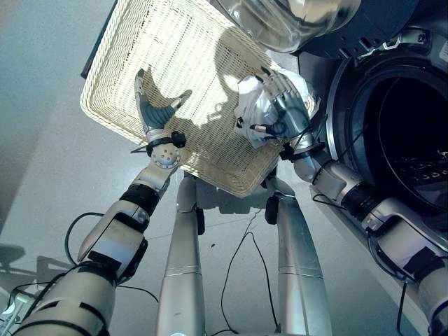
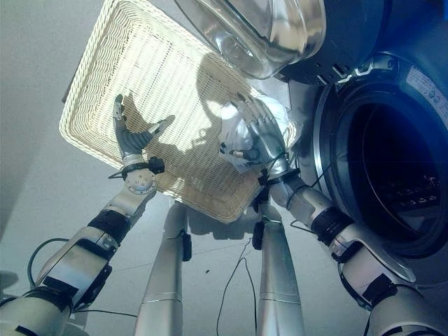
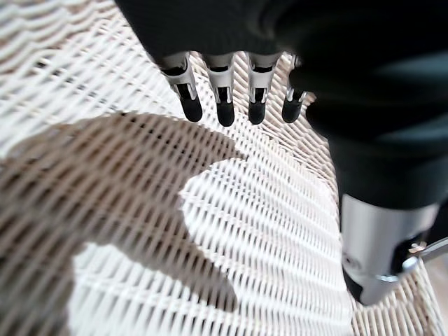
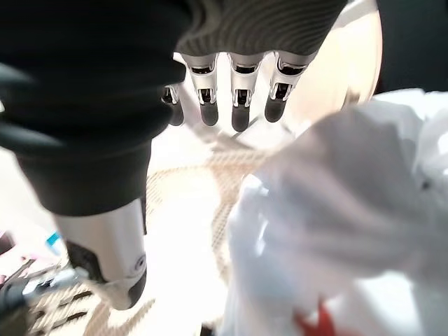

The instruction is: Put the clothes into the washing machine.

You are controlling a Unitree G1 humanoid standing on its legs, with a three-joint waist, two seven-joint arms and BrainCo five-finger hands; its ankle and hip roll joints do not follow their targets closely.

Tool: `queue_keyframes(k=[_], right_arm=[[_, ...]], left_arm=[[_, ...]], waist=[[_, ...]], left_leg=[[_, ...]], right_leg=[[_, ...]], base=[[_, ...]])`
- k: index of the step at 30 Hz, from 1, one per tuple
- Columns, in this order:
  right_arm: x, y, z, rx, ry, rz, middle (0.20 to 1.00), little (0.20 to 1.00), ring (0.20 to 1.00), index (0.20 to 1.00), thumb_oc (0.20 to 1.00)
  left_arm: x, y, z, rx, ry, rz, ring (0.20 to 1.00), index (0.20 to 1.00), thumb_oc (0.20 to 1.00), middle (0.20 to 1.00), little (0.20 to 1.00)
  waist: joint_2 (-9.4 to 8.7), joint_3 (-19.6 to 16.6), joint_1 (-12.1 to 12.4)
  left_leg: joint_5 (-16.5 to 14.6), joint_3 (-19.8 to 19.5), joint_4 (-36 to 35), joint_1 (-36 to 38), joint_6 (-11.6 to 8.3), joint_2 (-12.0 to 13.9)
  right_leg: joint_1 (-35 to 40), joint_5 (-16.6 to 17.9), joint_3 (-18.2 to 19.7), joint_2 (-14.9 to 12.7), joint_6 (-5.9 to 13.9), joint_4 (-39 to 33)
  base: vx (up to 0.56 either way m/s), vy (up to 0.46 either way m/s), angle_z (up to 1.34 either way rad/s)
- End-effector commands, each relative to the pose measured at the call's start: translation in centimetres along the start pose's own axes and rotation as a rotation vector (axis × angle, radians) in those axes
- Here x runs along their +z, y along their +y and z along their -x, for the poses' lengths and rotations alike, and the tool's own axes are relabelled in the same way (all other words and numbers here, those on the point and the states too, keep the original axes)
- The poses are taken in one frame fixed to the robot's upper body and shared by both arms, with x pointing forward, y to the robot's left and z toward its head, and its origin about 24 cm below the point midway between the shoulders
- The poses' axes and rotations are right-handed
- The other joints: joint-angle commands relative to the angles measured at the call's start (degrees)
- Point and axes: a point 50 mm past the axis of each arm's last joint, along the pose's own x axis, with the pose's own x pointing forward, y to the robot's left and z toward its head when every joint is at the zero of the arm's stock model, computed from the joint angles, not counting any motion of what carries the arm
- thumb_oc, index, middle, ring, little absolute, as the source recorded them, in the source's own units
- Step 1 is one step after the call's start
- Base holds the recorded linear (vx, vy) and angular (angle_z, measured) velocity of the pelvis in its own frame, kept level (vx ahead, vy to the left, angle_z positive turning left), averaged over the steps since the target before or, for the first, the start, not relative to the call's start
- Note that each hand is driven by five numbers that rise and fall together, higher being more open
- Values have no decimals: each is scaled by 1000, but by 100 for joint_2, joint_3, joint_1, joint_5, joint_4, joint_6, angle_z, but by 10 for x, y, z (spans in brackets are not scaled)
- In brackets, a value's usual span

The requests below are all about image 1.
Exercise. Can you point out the right silver robot leg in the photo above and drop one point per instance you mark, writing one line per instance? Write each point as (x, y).
(297, 262)

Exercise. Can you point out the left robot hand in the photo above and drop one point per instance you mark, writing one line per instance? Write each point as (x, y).
(151, 113)

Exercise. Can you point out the dark stand under basket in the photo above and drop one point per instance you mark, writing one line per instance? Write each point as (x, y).
(96, 38)

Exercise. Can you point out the dark washing machine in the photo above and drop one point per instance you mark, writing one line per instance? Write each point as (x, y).
(388, 115)

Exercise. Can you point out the cream wicker laundry basket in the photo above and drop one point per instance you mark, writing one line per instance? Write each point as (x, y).
(175, 91)

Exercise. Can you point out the white cloth garment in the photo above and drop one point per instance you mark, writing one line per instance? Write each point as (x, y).
(253, 106)

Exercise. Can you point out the glass washing machine door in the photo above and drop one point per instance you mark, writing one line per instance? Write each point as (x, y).
(290, 21)

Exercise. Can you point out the left silver robot leg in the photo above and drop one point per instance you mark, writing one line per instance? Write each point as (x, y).
(182, 262)

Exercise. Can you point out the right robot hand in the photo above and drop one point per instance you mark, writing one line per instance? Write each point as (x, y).
(292, 105)

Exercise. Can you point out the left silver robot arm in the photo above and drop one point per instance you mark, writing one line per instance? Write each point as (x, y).
(105, 245)

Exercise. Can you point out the silver robot leg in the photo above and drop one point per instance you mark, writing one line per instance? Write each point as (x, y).
(182, 262)
(297, 262)

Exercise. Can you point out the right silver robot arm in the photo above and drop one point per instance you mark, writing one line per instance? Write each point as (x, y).
(378, 217)

